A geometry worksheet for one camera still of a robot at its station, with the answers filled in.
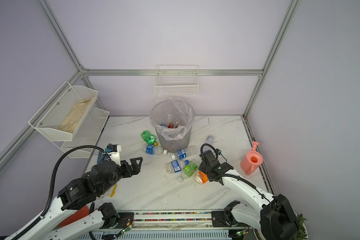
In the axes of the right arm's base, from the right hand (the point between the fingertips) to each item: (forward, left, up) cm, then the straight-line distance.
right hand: (202, 165), depth 85 cm
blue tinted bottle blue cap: (+26, +24, +8) cm, 36 cm away
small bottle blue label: (+12, +31, -2) cm, 33 cm away
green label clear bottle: (-2, +8, -2) cm, 9 cm away
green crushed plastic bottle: (+23, +36, -4) cm, 43 cm away
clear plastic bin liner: (+29, +19, +11) cm, 36 cm away
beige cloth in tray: (+11, +70, +24) cm, 75 cm away
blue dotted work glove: (+8, +67, -6) cm, 68 cm away
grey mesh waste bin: (+15, +18, -1) cm, 23 cm away
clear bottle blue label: (+9, +12, -2) cm, 16 cm away
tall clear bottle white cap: (+23, -7, -6) cm, 25 cm away
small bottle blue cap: (+1, +16, -4) cm, 16 cm away
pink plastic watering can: (+3, -29, +2) cm, 30 cm away
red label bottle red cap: (+28, +20, +4) cm, 35 cm away
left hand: (-7, +33, +18) cm, 38 cm away
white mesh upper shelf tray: (+14, +73, +27) cm, 79 cm away
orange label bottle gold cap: (-5, +1, -5) cm, 7 cm away
